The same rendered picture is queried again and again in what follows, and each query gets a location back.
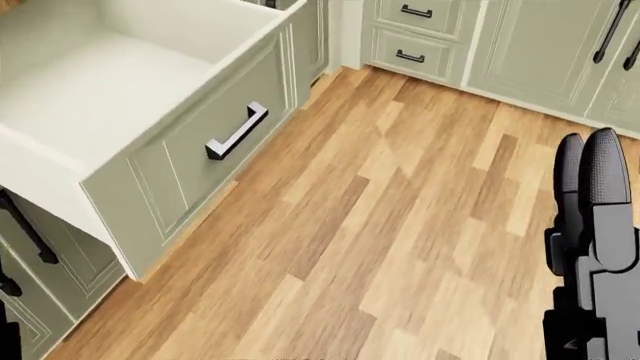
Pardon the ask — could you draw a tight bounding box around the closed sage green drawer front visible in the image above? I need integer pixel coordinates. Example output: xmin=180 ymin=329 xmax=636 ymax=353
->
xmin=366 ymin=24 xmax=470 ymax=87
xmin=370 ymin=0 xmax=482 ymax=38

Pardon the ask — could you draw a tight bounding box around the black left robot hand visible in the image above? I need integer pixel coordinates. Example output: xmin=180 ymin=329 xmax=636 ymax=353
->
xmin=0 ymin=297 xmax=22 ymax=360

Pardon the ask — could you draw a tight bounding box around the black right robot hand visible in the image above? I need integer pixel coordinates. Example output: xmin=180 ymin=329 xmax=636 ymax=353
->
xmin=544 ymin=126 xmax=640 ymax=360

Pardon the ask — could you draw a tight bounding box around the small black drawer handle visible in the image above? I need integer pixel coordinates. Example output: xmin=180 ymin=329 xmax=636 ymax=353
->
xmin=395 ymin=48 xmax=427 ymax=64
xmin=400 ymin=3 xmax=434 ymax=19

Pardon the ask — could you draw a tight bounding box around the long black door handle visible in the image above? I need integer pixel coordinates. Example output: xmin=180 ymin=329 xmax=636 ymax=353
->
xmin=621 ymin=32 xmax=640 ymax=72
xmin=592 ymin=0 xmax=633 ymax=64

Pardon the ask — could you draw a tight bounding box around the open white drawer green front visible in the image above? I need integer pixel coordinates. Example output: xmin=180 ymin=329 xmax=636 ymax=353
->
xmin=0 ymin=0 xmax=308 ymax=281

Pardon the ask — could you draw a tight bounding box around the black cabinet door handle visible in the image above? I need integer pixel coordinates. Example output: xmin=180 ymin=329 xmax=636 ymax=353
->
xmin=0 ymin=189 xmax=59 ymax=264
xmin=0 ymin=258 xmax=24 ymax=298

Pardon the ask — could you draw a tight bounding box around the square metal drawer handle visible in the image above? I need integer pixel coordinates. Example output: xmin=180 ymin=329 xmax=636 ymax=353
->
xmin=204 ymin=100 xmax=270 ymax=163

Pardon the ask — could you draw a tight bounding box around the sage green cabinet front panel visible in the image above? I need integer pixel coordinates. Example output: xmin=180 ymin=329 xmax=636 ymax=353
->
xmin=287 ymin=0 xmax=332 ymax=111

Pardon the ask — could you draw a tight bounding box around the tall sage green cabinet door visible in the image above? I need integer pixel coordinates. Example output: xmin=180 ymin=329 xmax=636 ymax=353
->
xmin=583 ymin=18 xmax=640 ymax=133
xmin=463 ymin=0 xmax=621 ymax=114

